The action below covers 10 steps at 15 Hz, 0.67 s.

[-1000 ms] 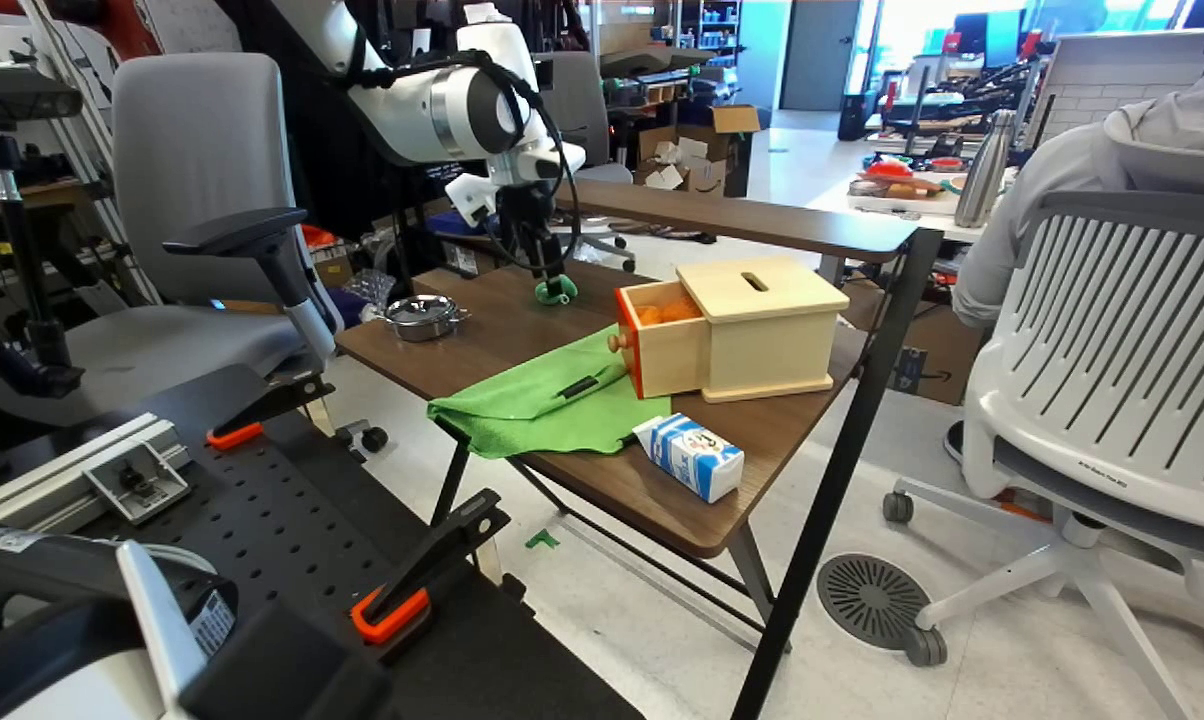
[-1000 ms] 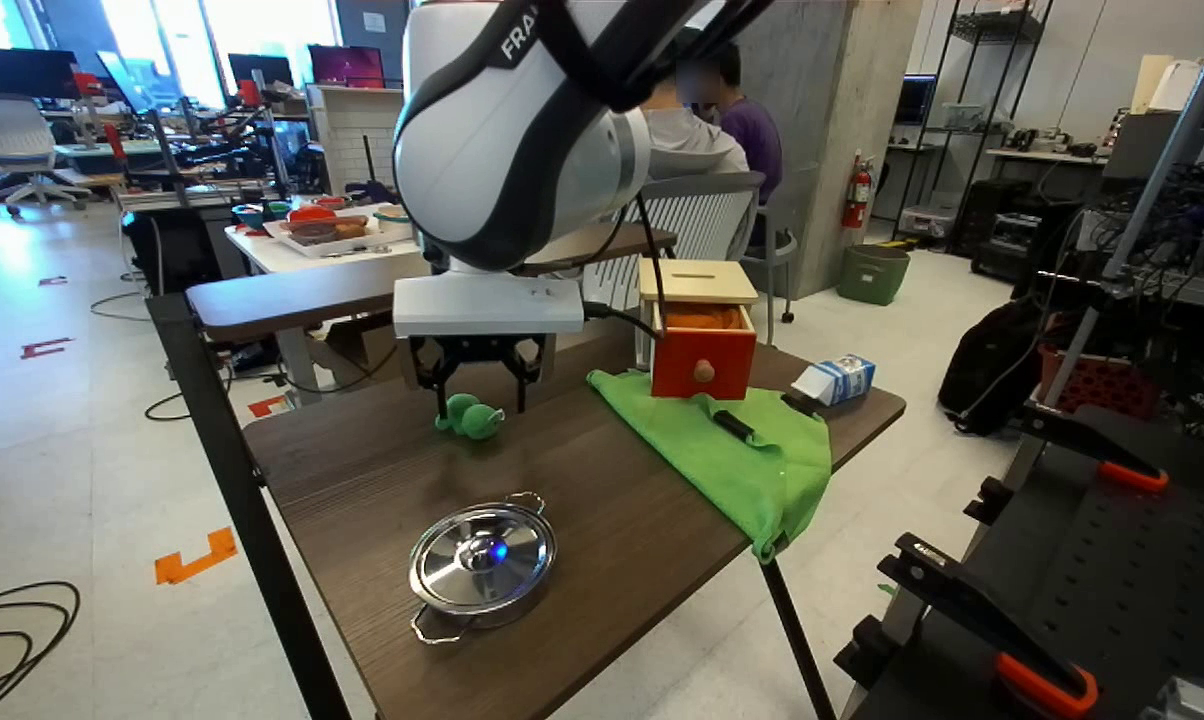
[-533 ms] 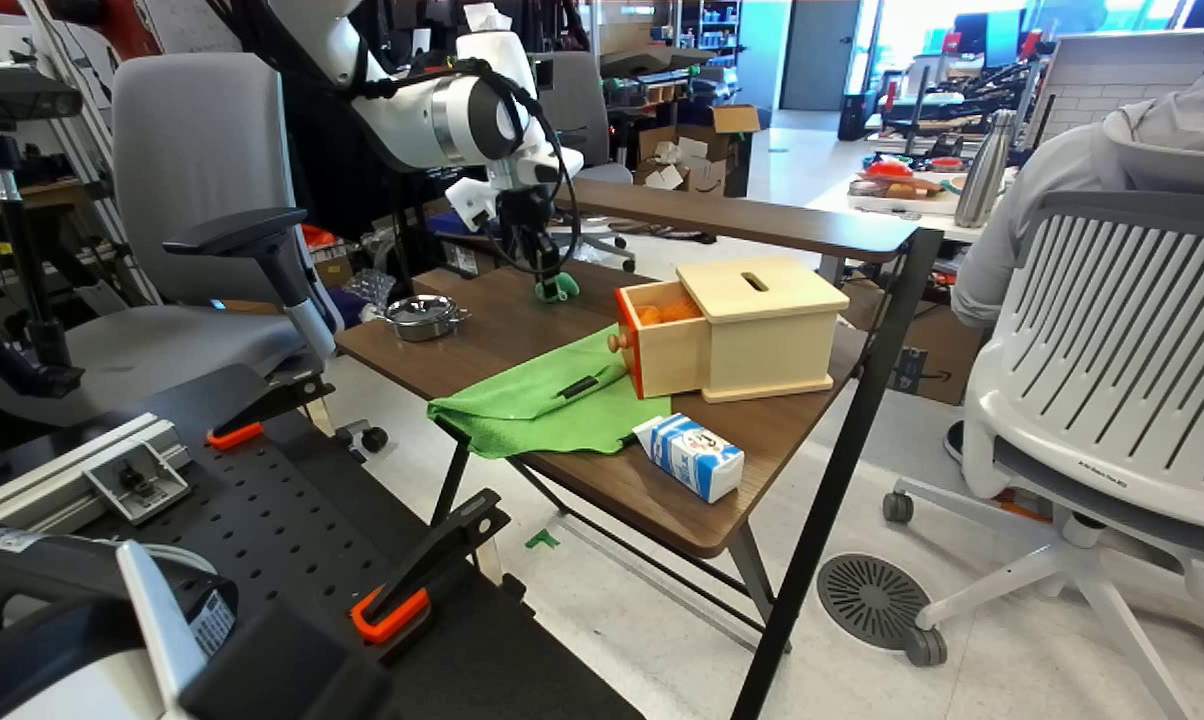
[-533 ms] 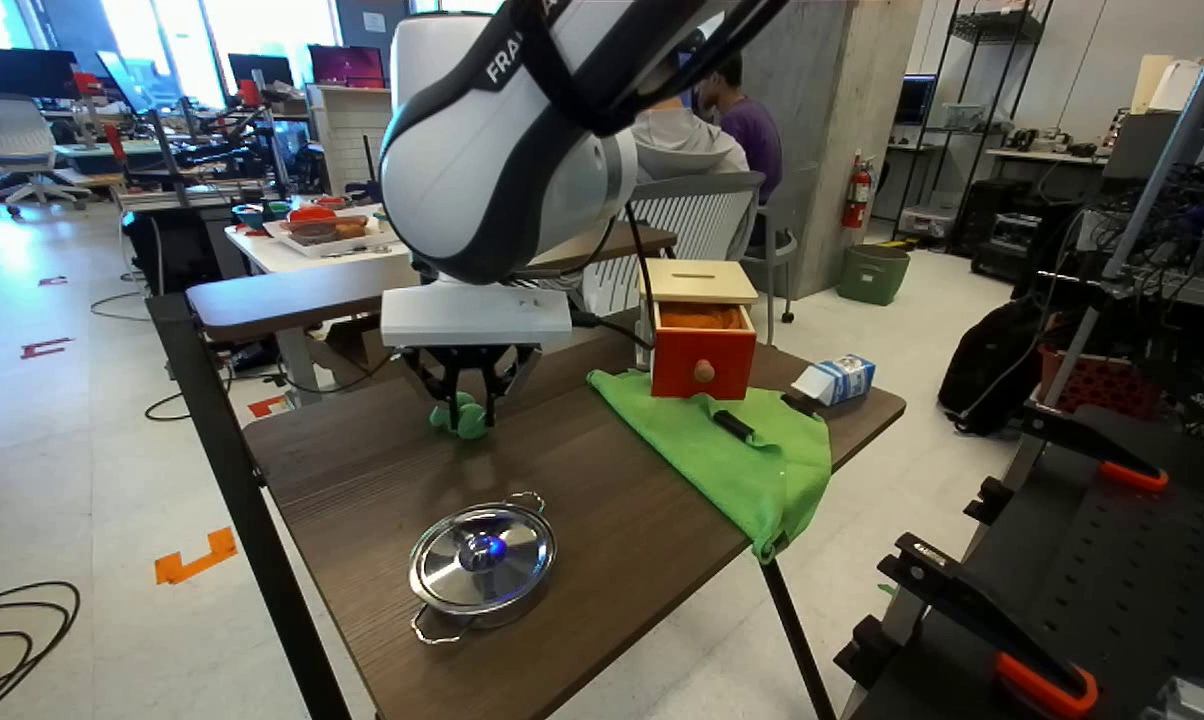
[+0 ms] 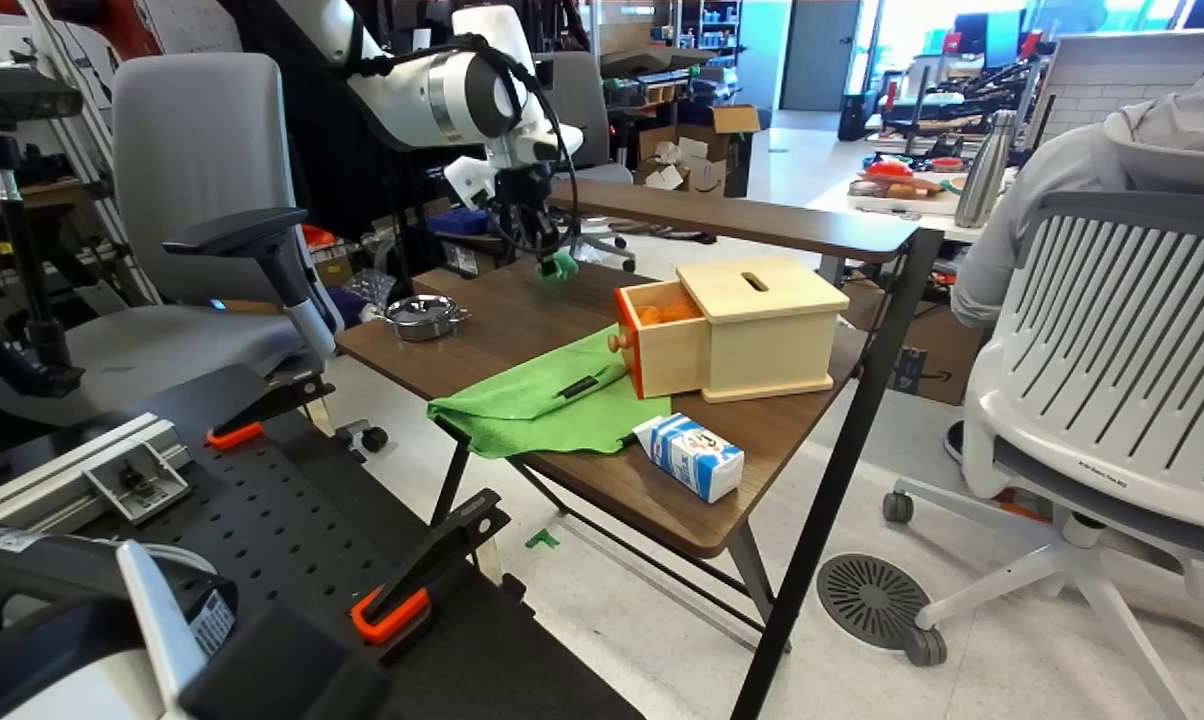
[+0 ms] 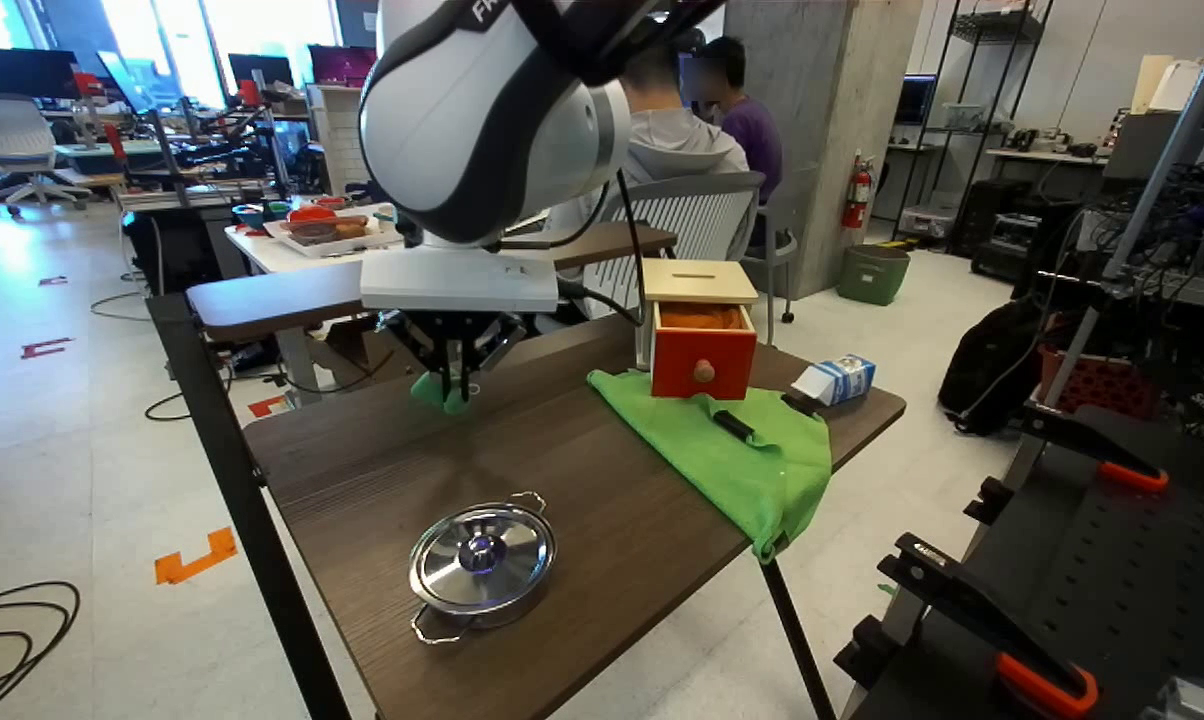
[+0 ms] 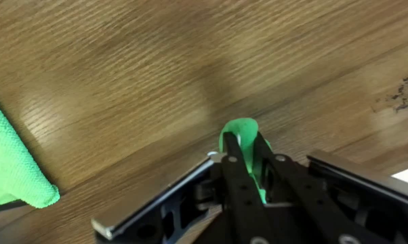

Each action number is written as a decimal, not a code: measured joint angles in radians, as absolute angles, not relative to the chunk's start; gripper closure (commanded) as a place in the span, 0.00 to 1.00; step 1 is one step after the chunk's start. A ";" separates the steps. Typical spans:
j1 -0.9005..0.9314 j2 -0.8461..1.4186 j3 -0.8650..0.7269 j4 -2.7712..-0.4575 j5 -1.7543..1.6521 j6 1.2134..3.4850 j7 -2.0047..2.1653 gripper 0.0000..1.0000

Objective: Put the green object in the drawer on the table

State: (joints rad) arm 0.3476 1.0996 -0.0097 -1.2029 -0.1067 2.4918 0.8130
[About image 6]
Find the red crate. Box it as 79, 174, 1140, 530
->
1036, 344, 1164, 422

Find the person in grey hoodie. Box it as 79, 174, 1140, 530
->
616, 34, 752, 190

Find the red front wooden drawer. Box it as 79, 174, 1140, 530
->
648, 299, 763, 402

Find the orange floor tape marker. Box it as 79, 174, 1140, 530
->
154, 522, 246, 589

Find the white desk chair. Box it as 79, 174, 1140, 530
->
0, 93, 100, 221

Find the steel pot lid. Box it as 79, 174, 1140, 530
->
407, 494, 560, 619

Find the black table leg frame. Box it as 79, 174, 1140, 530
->
757, 546, 850, 720

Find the black clamp orange grip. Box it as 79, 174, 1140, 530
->
876, 527, 1106, 720
1021, 397, 1177, 501

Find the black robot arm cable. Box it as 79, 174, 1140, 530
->
552, 162, 655, 332

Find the person in purple shirt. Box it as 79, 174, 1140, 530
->
694, 33, 789, 199

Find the aluminium pole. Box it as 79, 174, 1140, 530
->
1036, 0, 1204, 409

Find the metal storage shelf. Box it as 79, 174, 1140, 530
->
888, 0, 1074, 248

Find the small green object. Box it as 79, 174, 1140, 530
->
407, 366, 479, 420

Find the green cloth bag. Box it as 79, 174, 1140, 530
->
585, 365, 842, 563

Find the steel pot with handles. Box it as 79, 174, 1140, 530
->
405, 487, 560, 651

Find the wooden box with slot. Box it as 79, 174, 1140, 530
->
640, 257, 763, 351

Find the white mesh office chair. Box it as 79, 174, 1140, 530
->
558, 169, 779, 344

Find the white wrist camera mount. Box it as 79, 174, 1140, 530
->
358, 248, 565, 321

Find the black backpack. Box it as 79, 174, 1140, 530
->
938, 296, 1053, 438

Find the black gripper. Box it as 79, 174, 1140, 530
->
387, 306, 529, 402

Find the red fire extinguisher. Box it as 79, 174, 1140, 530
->
842, 150, 881, 241

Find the black perforated workbench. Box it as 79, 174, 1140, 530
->
832, 397, 1204, 720

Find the blue white milk carton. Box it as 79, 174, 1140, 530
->
785, 348, 883, 411

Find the green storage bin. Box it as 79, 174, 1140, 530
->
832, 236, 917, 306

